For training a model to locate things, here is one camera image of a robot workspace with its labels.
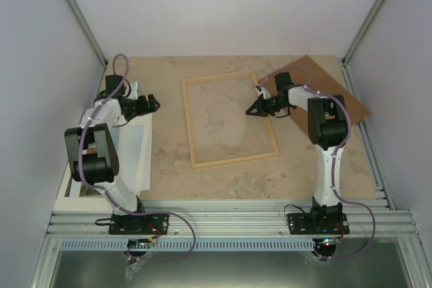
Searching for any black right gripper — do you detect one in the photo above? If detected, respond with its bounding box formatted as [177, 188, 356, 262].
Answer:
[247, 95, 289, 117]

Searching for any light wooden picture frame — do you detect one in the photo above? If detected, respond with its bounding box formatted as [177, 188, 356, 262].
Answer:
[181, 69, 281, 170]

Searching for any white photo mat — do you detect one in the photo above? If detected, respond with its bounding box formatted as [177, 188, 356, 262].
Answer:
[53, 119, 127, 214]

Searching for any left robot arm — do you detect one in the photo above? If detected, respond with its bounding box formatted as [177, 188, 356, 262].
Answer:
[64, 74, 161, 233]

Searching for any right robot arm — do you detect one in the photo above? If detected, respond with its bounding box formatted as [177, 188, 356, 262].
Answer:
[246, 72, 352, 233]

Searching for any landscape photo print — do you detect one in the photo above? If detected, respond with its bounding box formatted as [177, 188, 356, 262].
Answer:
[79, 125, 149, 198]

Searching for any brown backing board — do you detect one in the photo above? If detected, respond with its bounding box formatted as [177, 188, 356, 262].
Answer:
[258, 55, 371, 141]

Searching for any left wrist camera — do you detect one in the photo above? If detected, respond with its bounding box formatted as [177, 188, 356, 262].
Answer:
[128, 82, 140, 100]

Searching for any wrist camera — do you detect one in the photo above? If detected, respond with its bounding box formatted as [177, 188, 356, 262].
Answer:
[256, 86, 271, 99]
[128, 82, 140, 100]

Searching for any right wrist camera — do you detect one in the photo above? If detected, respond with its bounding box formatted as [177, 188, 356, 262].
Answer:
[256, 86, 271, 99]

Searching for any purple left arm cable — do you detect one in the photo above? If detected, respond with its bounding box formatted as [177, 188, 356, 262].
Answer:
[77, 53, 197, 262]

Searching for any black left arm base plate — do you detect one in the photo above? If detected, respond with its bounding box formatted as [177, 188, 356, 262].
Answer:
[108, 213, 169, 236]

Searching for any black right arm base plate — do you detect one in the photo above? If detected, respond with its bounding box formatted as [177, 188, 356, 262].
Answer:
[286, 212, 350, 235]

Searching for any aluminium mounting rail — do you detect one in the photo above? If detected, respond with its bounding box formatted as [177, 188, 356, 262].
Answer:
[47, 199, 419, 238]

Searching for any slotted grey cable duct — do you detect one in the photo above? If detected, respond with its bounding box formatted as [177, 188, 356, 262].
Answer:
[60, 238, 315, 252]

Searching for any left aluminium corner post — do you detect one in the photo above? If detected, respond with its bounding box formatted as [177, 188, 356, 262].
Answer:
[45, 0, 109, 68]

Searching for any aluminium corner post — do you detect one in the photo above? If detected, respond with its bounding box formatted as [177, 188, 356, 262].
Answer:
[341, 0, 409, 66]
[45, 0, 109, 68]

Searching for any right aluminium corner post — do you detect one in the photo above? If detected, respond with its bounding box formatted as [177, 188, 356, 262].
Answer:
[341, 0, 409, 66]

